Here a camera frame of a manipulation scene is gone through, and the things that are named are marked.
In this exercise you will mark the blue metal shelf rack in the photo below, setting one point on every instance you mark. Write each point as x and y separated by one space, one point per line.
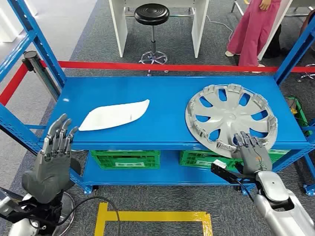
159 97

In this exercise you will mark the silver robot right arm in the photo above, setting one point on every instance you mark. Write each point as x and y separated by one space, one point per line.
282 215

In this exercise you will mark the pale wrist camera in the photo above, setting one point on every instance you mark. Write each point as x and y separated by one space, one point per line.
10 198
220 164

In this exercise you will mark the person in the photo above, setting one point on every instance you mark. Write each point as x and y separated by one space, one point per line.
251 32
274 45

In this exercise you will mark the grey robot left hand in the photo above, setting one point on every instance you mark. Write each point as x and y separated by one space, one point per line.
49 176

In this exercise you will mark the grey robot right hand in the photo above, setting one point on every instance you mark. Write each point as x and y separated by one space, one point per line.
255 159

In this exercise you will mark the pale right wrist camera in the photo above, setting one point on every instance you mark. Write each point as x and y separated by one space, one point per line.
220 164

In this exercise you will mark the chrome stool base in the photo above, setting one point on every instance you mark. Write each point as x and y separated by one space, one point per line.
307 75

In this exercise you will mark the white plastic trim panel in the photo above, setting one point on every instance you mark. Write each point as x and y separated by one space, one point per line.
113 115

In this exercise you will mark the grey plastic wheel hubcap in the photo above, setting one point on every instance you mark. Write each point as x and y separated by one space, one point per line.
229 120

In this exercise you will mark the red barrier belt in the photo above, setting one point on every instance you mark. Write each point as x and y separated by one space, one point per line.
172 67
12 84

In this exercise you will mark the green plastic crate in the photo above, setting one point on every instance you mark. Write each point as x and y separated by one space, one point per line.
301 114
196 159
123 159

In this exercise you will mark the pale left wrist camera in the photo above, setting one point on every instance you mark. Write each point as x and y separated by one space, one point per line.
10 198

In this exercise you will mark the black round stool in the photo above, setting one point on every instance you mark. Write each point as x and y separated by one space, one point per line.
152 14

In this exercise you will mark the black-capped barrier post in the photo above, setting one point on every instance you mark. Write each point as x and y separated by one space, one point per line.
41 73

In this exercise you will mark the white desk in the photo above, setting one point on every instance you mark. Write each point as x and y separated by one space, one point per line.
280 19
120 26

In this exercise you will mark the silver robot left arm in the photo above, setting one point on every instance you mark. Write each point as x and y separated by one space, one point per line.
20 228

